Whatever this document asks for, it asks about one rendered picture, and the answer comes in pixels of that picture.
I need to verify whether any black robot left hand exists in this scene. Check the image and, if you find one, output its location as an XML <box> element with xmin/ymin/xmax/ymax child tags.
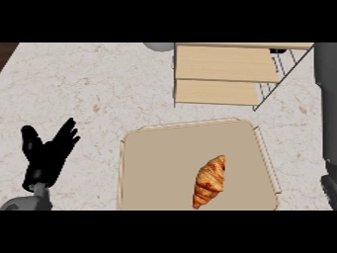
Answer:
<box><xmin>19</xmin><ymin>117</ymin><xmax>81</xmax><ymax>194</ymax></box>

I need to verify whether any beige tray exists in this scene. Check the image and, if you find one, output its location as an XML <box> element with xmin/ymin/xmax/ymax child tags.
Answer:
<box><xmin>115</xmin><ymin>118</ymin><xmax>281</xmax><ymax>211</ymax></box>

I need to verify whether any golden brown croissant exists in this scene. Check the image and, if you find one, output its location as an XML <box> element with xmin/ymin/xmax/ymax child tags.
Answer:
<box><xmin>191</xmin><ymin>154</ymin><xmax>228</xmax><ymax>211</ymax></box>

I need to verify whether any grey round object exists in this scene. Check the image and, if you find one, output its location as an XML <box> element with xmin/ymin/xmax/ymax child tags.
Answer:
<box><xmin>143</xmin><ymin>42</ymin><xmax>176</xmax><ymax>52</ymax></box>

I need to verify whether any wooden tiered wire shelf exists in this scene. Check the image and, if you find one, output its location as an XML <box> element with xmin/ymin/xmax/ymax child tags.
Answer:
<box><xmin>170</xmin><ymin>42</ymin><xmax>316</xmax><ymax>113</ymax></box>

